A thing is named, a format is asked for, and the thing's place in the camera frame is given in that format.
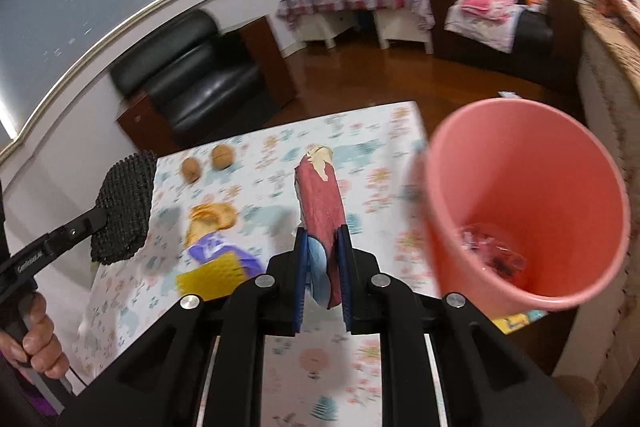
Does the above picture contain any white table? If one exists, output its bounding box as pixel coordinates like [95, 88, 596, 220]
[300, 14, 436, 54]

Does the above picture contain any maroon and blue paper wrapper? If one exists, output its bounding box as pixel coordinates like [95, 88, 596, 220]
[292, 145, 351, 310]

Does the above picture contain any beige stool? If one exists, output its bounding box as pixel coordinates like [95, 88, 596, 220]
[552, 374, 601, 427]

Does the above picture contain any person's left hand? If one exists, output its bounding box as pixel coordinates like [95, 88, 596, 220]
[0, 293, 71, 380]

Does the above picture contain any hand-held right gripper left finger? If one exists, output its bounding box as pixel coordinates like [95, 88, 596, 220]
[55, 227, 311, 427]

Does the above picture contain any orange plastic wrapper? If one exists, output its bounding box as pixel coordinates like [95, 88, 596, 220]
[186, 203, 238, 248]

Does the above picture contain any person's left forearm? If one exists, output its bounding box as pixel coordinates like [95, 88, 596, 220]
[20, 389, 58, 420]

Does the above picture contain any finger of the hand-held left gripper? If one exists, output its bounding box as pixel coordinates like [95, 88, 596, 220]
[47, 206, 109, 258]

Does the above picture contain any pink plastic bin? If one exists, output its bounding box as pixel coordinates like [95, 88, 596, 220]
[422, 101, 632, 313]

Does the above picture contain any purple plastic bag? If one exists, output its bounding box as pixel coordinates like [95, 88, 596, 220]
[187, 232, 263, 275]

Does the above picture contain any colourful printed card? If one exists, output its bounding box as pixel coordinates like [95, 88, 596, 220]
[492, 308, 548, 334]

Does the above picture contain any black foam net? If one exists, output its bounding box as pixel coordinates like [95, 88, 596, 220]
[90, 150, 158, 265]

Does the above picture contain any grey roller blind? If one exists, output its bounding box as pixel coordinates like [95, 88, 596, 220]
[0, 0, 182, 142]

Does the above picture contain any yellow plastic wrapper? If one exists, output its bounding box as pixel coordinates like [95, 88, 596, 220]
[175, 257, 251, 300]

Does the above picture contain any pink black printed wrapper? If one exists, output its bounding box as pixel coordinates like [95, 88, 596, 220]
[457, 223, 528, 280]

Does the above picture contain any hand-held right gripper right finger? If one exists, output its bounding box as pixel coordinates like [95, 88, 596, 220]
[335, 226, 586, 427]

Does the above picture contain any white cloth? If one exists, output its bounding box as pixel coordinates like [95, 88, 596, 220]
[444, 4, 526, 52]

